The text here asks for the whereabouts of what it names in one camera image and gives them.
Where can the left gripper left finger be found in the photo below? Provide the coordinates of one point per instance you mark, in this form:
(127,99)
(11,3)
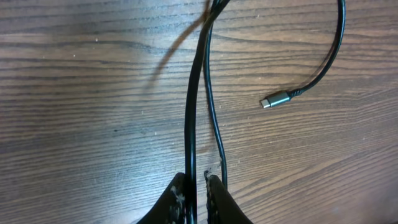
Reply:
(170,207)

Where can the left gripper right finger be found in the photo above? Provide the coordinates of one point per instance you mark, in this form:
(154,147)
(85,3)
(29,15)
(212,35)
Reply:
(221,207)

